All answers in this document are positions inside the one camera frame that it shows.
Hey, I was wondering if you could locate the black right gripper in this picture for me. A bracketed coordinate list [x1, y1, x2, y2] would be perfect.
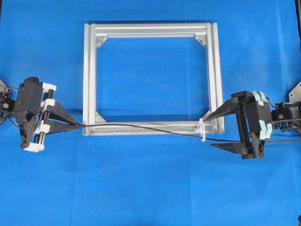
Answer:
[203, 91, 273, 160]

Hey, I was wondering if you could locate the black usb cable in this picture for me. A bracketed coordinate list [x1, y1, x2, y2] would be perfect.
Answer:
[77, 123, 301, 144]

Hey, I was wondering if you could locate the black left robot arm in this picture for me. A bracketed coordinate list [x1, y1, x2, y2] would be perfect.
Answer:
[0, 77, 82, 153]

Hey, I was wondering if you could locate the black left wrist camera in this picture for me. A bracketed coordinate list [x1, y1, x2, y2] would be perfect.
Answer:
[13, 77, 43, 124]

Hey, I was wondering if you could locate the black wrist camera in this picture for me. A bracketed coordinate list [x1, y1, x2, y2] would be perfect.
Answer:
[244, 91, 271, 133]
[13, 77, 43, 124]

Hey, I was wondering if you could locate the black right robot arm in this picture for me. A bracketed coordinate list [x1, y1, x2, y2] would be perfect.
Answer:
[208, 91, 301, 160]

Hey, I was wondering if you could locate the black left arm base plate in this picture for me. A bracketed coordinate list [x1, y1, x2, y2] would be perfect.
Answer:
[0, 80, 7, 90]

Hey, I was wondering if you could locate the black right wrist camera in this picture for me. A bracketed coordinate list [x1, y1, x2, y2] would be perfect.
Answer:
[244, 91, 271, 133]

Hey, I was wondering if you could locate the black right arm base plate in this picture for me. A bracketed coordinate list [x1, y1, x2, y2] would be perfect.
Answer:
[288, 81, 301, 103]

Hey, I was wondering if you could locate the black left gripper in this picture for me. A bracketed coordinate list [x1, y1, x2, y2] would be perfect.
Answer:
[21, 82, 78, 153]

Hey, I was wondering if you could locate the translucent white zip tie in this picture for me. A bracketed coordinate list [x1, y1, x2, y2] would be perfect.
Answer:
[197, 118, 206, 142]

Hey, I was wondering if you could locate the aluminium extrusion frame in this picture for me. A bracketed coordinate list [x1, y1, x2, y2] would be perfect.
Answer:
[82, 23, 225, 136]

